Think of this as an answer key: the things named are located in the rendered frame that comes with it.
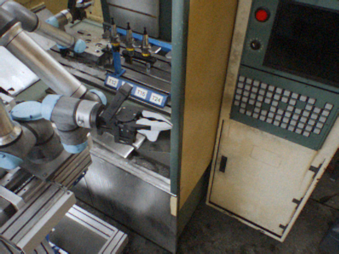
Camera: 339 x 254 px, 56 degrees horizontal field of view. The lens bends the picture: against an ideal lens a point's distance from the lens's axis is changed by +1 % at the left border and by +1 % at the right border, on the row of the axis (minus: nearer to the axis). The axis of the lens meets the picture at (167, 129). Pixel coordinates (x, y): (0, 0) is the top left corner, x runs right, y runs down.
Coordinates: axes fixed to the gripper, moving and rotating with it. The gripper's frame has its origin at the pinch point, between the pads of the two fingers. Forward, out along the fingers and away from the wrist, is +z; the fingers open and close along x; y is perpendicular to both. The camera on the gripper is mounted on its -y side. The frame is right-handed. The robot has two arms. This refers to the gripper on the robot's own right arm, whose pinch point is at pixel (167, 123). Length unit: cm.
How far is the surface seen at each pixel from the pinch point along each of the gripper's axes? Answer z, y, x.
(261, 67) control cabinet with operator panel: 24, 11, -66
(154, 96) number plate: -31, 52, -91
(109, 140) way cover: -54, 78, -73
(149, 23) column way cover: -58, 36, -165
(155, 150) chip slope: -23, 75, -69
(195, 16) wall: -1.1, -16.9, -33.7
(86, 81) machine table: -81, 56, -102
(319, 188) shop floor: 95, 140, -137
